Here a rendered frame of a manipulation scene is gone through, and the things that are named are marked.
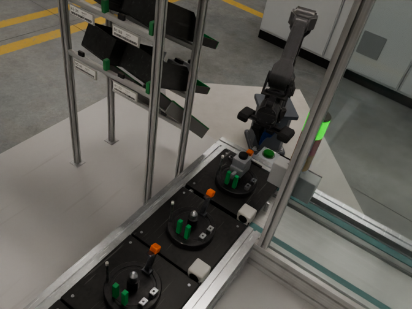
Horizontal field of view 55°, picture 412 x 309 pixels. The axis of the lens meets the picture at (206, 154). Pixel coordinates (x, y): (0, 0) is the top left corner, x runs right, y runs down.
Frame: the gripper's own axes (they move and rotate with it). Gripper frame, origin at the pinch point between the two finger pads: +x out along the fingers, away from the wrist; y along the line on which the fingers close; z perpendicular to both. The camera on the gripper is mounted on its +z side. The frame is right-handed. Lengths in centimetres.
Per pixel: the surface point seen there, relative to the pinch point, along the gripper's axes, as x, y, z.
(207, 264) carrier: 10.7, -10.6, -45.2
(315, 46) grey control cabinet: 90, 66, 290
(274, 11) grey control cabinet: 74, 121, 294
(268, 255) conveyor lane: 15.0, -21.9, -28.7
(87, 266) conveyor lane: 14, 14, -64
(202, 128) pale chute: 5.6, 20.4, -4.5
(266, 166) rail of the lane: 13.6, -3.9, 3.2
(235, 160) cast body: 1.8, 1.1, -14.7
